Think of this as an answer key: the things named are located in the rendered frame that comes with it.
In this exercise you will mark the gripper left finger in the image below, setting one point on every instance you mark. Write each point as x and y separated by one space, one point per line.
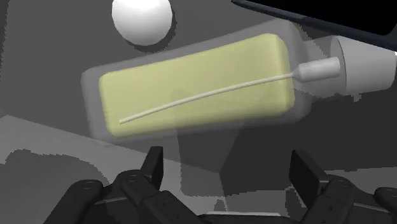
136 189

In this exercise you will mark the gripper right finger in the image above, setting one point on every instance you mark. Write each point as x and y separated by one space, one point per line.
328 192

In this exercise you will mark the clear yellow soap dispenser bottle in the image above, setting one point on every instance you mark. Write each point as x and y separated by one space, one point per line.
198 83

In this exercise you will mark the white egg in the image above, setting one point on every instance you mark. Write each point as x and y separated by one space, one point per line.
142 20

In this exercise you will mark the black flat tablet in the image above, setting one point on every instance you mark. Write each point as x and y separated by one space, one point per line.
325 12

